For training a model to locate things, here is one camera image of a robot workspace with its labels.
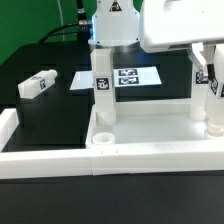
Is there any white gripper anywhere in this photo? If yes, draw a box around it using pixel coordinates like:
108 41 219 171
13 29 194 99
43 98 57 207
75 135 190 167
139 0 224 80

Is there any white desk top tray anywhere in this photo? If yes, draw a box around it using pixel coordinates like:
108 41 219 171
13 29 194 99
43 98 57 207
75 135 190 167
86 99 224 148

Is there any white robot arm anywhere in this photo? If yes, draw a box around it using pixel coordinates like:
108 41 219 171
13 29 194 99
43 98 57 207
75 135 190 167
89 0 224 78

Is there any fiducial marker sheet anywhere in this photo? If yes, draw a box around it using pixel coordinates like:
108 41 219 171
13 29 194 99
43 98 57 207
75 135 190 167
70 66 162 90

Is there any black cable bundle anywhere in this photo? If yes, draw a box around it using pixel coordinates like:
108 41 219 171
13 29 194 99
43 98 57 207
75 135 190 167
38 19 93 44

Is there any white cable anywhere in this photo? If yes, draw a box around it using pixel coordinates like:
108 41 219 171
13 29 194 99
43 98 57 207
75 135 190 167
57 0 66 42

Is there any white obstacle fence frame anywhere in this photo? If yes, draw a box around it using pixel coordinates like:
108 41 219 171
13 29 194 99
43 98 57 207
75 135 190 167
0 108 224 179

